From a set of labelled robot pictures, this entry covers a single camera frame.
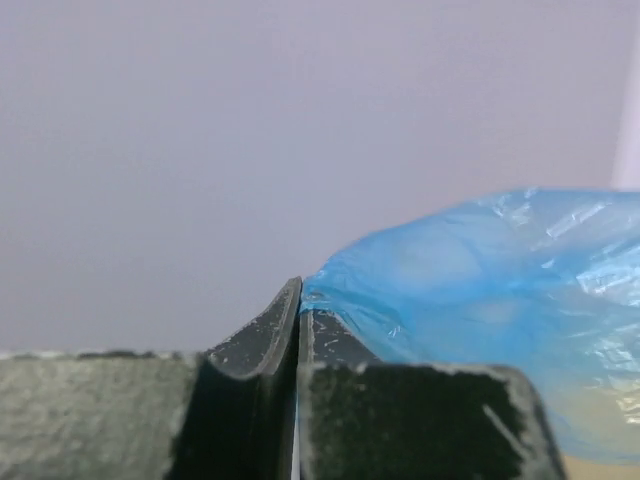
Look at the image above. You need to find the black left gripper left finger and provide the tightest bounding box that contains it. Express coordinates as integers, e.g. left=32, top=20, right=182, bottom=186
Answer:
left=1, top=278, right=302, bottom=479

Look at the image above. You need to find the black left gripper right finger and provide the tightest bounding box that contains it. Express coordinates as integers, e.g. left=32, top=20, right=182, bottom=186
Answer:
left=297, top=310, right=566, bottom=479

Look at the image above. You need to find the blue plastic trash bag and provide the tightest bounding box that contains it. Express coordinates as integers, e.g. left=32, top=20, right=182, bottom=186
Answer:
left=302, top=187, right=640, bottom=466

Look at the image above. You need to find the cream plastic trash bin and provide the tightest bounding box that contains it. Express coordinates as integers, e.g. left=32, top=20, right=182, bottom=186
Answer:
left=544, top=384, right=640, bottom=480

